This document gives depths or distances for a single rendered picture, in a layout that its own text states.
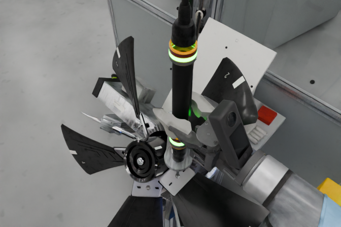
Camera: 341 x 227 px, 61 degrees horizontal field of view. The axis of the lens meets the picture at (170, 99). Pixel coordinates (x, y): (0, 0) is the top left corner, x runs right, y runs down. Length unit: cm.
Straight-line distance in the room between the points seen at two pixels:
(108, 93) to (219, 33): 45
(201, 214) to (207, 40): 56
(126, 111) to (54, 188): 130
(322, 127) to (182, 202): 81
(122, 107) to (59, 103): 164
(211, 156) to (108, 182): 168
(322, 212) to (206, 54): 66
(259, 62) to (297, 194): 53
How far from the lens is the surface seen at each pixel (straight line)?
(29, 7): 393
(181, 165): 71
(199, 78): 101
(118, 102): 107
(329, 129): 142
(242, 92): 69
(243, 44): 97
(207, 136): 52
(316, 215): 50
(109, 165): 103
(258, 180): 50
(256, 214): 83
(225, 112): 45
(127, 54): 85
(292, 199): 50
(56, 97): 272
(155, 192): 92
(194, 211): 81
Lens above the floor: 195
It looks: 51 degrees down
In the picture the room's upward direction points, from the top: straight up
